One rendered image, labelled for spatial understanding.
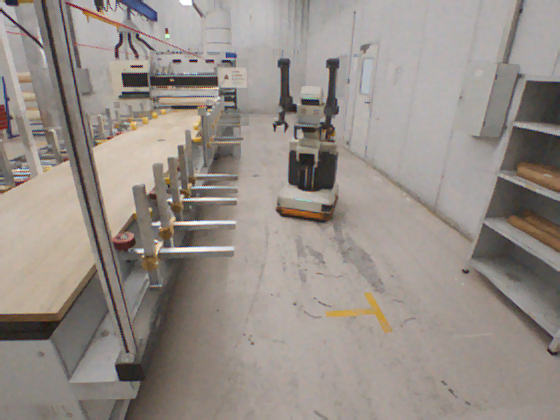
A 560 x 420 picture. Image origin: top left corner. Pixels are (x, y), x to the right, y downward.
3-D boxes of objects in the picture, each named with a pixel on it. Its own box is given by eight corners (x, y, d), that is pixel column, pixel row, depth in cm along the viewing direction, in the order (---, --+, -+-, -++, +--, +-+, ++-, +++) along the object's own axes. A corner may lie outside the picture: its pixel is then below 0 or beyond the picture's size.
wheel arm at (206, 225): (235, 227, 145) (235, 219, 143) (235, 230, 142) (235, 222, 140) (143, 229, 141) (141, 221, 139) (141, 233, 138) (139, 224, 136)
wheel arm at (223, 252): (234, 254, 122) (234, 245, 120) (234, 258, 119) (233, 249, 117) (124, 257, 118) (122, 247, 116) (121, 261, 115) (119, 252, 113)
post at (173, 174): (185, 239, 169) (175, 154, 149) (184, 242, 166) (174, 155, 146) (178, 239, 168) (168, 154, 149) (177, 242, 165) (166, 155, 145)
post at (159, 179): (175, 259, 145) (162, 161, 125) (174, 263, 142) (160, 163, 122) (168, 259, 145) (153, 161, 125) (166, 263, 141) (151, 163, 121)
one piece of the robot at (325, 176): (292, 186, 388) (295, 119, 354) (335, 192, 374) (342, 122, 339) (284, 195, 359) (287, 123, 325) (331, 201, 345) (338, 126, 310)
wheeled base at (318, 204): (289, 194, 402) (290, 176, 391) (338, 200, 385) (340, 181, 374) (274, 214, 343) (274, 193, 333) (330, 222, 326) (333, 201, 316)
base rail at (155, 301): (227, 125, 552) (227, 119, 548) (145, 381, 90) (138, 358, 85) (222, 125, 551) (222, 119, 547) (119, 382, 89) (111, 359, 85)
